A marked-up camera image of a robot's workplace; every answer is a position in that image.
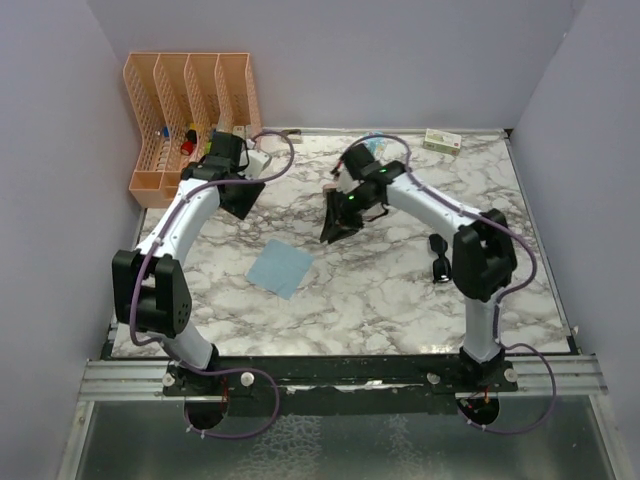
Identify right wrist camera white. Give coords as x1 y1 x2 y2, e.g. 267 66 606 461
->
331 160 353 193

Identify blue white packaged item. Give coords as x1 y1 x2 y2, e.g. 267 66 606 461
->
363 131 389 158

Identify red black small bottle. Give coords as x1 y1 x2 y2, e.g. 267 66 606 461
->
180 129 197 156

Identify light blue cleaning cloth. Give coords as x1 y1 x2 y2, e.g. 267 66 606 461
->
246 239 313 300

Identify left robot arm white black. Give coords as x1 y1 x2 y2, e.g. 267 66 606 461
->
112 133 271 395

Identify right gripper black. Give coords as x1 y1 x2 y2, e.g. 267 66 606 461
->
323 185 382 243

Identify peach desk file organizer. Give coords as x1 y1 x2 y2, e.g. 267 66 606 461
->
123 52 262 208

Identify aluminium rail frame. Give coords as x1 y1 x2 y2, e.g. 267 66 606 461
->
78 360 168 402

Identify black sunglasses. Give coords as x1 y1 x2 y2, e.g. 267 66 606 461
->
429 233 452 284

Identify small white green box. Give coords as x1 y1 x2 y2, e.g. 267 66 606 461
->
423 129 462 156

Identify pink glasses case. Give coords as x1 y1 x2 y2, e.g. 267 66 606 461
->
322 183 339 197

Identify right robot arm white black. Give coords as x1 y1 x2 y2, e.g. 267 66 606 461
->
320 144 517 391

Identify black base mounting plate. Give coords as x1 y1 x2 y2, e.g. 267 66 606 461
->
162 354 518 417

